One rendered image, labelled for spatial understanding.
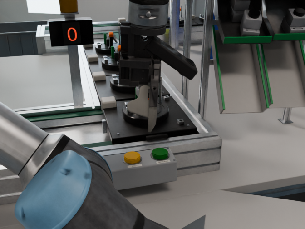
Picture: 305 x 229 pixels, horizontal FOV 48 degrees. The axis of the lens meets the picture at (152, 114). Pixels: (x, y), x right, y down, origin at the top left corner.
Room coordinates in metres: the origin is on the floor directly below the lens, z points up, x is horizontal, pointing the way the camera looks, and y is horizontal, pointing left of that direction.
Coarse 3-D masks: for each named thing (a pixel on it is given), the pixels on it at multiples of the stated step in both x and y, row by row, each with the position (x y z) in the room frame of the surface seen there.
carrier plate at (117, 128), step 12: (108, 108) 0.98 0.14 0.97; (120, 108) 0.98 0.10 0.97; (180, 108) 0.98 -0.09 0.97; (108, 120) 0.90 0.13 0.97; (120, 120) 0.90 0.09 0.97; (168, 120) 0.90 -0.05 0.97; (108, 132) 0.86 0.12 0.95; (120, 132) 0.83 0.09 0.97; (132, 132) 0.83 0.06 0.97; (144, 132) 0.83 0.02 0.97; (156, 132) 0.83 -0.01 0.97; (168, 132) 0.83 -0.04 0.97; (180, 132) 0.84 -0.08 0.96; (192, 132) 0.85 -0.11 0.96
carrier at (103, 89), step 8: (96, 72) 1.26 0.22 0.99; (96, 80) 1.23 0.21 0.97; (104, 80) 1.23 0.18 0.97; (112, 80) 1.18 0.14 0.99; (96, 88) 1.15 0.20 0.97; (104, 88) 1.15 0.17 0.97; (112, 88) 1.15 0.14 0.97; (120, 88) 1.12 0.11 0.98; (128, 88) 1.12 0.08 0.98; (104, 96) 1.08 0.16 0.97; (120, 96) 1.08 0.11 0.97; (128, 96) 1.08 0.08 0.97
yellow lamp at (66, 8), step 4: (60, 0) 0.99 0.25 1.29; (64, 0) 0.98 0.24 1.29; (68, 0) 0.98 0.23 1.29; (72, 0) 0.99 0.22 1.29; (76, 0) 1.00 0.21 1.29; (60, 4) 0.99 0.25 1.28; (64, 4) 0.98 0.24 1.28; (68, 4) 0.98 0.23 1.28; (72, 4) 0.98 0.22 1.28; (76, 4) 1.00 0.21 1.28; (60, 8) 0.99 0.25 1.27; (64, 8) 0.98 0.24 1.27; (68, 8) 0.98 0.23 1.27; (72, 8) 0.98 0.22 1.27; (76, 8) 1.00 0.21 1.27; (64, 12) 0.98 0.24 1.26; (68, 12) 0.98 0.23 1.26; (72, 12) 0.98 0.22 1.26
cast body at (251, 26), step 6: (246, 12) 0.95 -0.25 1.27; (252, 12) 0.93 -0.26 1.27; (258, 12) 0.93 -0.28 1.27; (246, 18) 0.93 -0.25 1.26; (252, 18) 0.93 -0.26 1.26; (258, 18) 0.93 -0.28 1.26; (240, 24) 0.99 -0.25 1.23; (246, 24) 0.93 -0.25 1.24; (252, 24) 0.93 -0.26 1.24; (258, 24) 0.92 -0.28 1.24; (240, 30) 0.97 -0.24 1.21; (246, 30) 0.93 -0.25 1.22; (252, 30) 0.93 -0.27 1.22; (258, 30) 0.93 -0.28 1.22
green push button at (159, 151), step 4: (156, 148) 0.74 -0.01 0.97; (160, 148) 0.74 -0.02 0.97; (152, 152) 0.72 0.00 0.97; (156, 152) 0.72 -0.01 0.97; (160, 152) 0.72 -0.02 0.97; (164, 152) 0.72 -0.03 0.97; (152, 156) 0.72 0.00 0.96; (156, 156) 0.71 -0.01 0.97; (160, 156) 0.71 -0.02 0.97; (164, 156) 0.71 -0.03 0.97
